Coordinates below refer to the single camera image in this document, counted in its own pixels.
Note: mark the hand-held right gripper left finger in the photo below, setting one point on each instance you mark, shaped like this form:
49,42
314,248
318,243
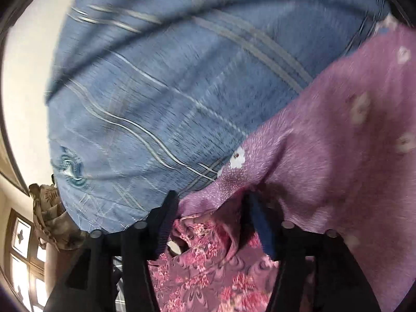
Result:
164,230

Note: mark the blue plaid blanket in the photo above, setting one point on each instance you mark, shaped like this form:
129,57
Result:
162,71

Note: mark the wooden framed window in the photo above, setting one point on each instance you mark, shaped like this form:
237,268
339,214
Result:
22,266

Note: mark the mauve pink floral garment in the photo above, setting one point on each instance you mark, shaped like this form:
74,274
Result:
201,276

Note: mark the purple white-flowered cloth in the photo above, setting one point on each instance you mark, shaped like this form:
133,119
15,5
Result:
325,136

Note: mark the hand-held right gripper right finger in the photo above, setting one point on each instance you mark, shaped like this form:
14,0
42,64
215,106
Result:
260,228

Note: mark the beige floral curtain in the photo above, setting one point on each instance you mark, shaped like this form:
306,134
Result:
48,221

